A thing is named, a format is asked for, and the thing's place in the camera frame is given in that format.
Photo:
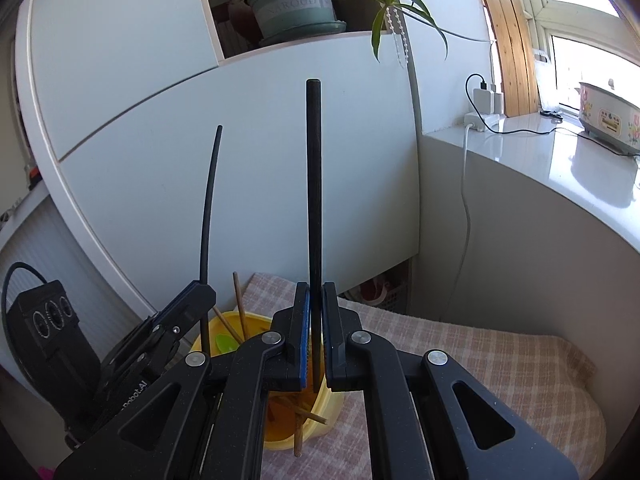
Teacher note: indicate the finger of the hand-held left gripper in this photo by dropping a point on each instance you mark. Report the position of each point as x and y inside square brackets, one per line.
[172, 302]
[190, 312]

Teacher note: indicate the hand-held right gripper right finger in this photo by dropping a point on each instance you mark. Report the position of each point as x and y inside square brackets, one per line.
[327, 335]

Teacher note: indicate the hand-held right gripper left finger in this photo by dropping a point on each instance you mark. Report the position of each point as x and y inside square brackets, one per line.
[302, 340]

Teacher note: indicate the light bamboo chopstick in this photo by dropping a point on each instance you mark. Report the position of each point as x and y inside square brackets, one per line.
[227, 327]
[240, 305]

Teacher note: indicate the green plastic spoon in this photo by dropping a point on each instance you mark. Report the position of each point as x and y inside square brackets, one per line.
[226, 344]

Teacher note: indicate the brown wooden chopstick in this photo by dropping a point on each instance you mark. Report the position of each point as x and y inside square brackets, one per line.
[315, 416]
[298, 435]

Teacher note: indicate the black chopstick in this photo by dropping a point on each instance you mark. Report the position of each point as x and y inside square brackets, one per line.
[206, 220]
[314, 185]

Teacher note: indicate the yellow plastic container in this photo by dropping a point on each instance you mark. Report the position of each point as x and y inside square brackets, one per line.
[280, 437]

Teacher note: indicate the white plastic basket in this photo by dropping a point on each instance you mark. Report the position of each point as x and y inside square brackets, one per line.
[385, 304]

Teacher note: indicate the white ribbed panel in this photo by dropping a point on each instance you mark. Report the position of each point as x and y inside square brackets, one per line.
[50, 250]

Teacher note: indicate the pink plaid cloth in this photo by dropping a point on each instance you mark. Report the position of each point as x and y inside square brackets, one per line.
[475, 360]

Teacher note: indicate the white cabinet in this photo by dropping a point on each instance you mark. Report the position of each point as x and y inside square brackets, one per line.
[225, 160]

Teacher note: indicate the white windowsill counter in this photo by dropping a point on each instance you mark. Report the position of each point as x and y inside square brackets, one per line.
[525, 200]

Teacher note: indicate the white power strip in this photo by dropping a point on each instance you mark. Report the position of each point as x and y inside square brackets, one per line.
[482, 121]

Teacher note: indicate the white charger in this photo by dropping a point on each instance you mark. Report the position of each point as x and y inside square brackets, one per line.
[482, 100]

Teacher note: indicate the brown plant pot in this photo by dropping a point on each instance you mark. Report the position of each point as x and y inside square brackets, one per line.
[242, 20]

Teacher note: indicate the grey-green plant pot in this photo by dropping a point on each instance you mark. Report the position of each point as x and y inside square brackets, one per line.
[295, 10]

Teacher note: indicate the wooden slat board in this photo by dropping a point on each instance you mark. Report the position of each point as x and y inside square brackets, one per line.
[510, 45]

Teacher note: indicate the floral cooking pot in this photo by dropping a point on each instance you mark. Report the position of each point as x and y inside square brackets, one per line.
[607, 120]

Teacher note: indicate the white window frame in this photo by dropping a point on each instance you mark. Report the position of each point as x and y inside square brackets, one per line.
[560, 15]

